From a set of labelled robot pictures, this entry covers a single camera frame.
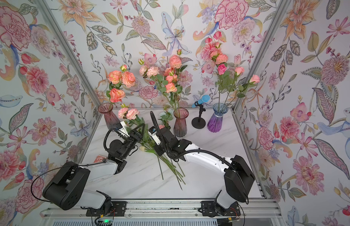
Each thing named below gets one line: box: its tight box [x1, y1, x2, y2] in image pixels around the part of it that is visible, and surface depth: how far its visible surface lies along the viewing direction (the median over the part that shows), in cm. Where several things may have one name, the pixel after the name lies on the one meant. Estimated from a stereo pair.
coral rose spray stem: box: [108, 64, 136, 90], surface depth 71 cm
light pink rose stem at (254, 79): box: [228, 74, 261, 109], surface depth 85 cm
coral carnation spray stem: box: [201, 41, 229, 110], surface depth 88 cm
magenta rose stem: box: [217, 63, 230, 113], surface depth 88 cm
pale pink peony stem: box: [138, 58, 176, 110], surface depth 80 cm
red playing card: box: [93, 154, 108, 163], surface depth 92 cm
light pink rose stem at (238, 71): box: [223, 66, 246, 110], surface depth 84 cm
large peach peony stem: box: [105, 88, 126, 110], surface depth 73 cm
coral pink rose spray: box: [164, 73, 183, 110], surface depth 82 cm
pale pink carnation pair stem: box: [118, 107, 145, 130], surface depth 80 cm
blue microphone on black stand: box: [191, 94, 211, 130], surface depth 112 cm
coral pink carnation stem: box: [168, 48, 183, 78], surface depth 84 cm
